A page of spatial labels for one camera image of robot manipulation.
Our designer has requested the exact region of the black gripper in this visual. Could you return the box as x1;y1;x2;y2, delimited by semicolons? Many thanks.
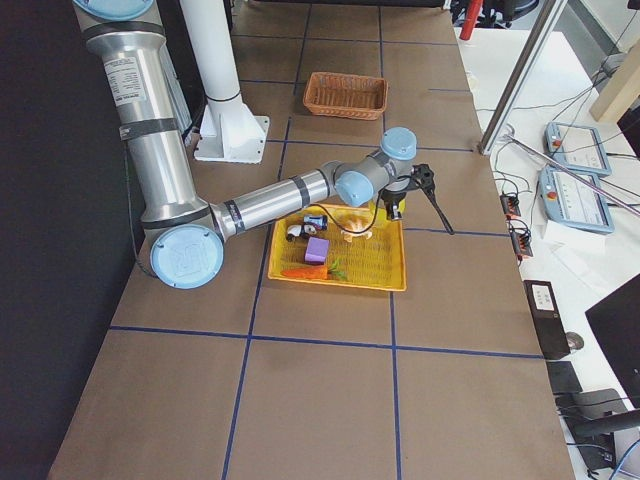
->
381;188;406;220

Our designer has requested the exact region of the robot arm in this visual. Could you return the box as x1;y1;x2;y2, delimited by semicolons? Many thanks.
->
74;1;417;289

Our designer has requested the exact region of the yellow woven plastic basket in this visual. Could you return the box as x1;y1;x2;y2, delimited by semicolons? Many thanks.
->
267;204;407;291

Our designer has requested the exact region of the brown wicker basket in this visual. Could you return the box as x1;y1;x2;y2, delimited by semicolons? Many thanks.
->
303;72;388;121

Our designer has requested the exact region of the toy croissant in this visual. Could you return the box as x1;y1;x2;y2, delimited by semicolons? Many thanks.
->
339;214;374;243

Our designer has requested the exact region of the purple foam block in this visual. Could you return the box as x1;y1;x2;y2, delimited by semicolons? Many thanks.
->
304;237;330;265

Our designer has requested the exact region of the orange toy carrot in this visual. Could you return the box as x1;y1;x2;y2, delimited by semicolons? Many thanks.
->
281;260;346;280

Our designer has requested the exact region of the toy panda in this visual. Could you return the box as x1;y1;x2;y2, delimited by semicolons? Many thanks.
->
286;223;318;242

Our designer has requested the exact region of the teach pendant near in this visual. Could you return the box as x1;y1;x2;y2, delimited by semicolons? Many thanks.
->
539;166;615;234

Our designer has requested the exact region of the teach pendant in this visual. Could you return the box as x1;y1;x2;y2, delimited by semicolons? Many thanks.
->
539;166;615;234
544;122;612;177

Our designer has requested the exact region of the black box with label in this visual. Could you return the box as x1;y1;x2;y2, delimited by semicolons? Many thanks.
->
523;280;570;360

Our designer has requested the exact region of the white mounting column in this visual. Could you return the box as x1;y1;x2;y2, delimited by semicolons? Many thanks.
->
180;0;270;164

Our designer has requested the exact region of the teach pendant far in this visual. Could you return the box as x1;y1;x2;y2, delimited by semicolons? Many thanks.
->
544;122;612;177

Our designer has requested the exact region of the red cylinder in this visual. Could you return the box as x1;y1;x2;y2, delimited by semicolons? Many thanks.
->
459;0;483;41

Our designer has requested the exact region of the black monitor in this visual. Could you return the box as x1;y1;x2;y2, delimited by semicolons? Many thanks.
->
586;278;639;406

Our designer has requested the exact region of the camera cable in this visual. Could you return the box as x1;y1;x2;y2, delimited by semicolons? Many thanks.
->
314;184;455;236

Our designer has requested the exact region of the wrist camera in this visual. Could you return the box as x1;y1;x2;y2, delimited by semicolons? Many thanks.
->
412;164;435;193

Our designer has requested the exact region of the aluminium frame post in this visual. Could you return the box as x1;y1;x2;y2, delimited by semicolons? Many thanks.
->
478;0;568;156

